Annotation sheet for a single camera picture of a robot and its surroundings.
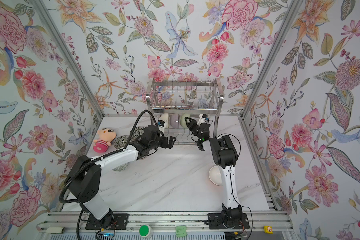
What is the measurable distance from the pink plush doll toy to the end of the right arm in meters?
0.52

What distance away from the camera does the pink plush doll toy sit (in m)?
0.98

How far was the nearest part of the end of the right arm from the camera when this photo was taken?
0.87 m
